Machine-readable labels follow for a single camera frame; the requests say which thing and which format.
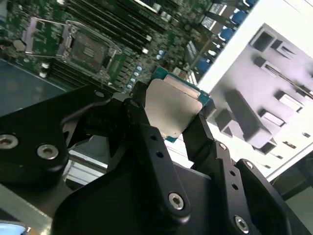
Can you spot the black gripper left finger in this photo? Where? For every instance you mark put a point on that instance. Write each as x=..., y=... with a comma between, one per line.
x=24, y=147

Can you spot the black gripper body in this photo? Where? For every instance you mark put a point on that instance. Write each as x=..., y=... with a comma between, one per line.
x=110, y=208

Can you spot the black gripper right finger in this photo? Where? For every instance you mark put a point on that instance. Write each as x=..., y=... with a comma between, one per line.
x=227, y=186

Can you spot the silver CPU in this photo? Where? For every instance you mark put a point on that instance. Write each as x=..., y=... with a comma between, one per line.
x=171, y=107

